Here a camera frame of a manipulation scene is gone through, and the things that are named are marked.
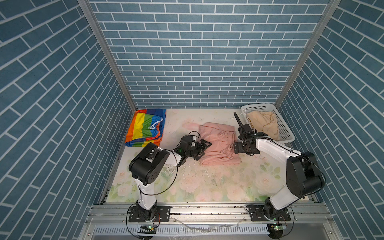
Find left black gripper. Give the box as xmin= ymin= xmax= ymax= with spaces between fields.
xmin=184 ymin=139 xmax=212 ymax=161

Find pink shorts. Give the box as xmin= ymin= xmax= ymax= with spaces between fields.
xmin=199 ymin=123 xmax=241 ymax=166

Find white plastic laundry basket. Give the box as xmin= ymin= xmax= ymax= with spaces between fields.
xmin=241 ymin=104 xmax=295 ymax=144

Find rainbow striped shorts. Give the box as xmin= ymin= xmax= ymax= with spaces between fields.
xmin=125 ymin=109 xmax=167 ymax=147

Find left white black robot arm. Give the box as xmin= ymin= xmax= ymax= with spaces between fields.
xmin=129 ymin=135 xmax=212 ymax=222

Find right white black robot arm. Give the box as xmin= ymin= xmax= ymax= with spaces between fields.
xmin=234 ymin=119 xmax=326 ymax=220

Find beige shorts in basket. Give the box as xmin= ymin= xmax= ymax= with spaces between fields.
xmin=246 ymin=111 xmax=280 ymax=141

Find left green circuit board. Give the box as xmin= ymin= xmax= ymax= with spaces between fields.
xmin=138 ymin=226 xmax=157 ymax=236

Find green circuit board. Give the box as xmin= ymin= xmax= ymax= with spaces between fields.
xmin=268 ymin=224 xmax=284 ymax=236
xmin=138 ymin=226 xmax=157 ymax=236

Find right green circuit board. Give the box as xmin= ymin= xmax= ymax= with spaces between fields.
xmin=268 ymin=224 xmax=284 ymax=236

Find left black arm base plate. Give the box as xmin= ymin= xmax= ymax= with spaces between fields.
xmin=128 ymin=205 xmax=171 ymax=223

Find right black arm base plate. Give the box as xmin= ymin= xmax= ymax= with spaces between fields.
xmin=246 ymin=205 xmax=291 ymax=222

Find aluminium mounting rail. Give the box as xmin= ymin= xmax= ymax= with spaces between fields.
xmin=80 ymin=202 xmax=342 ymax=240

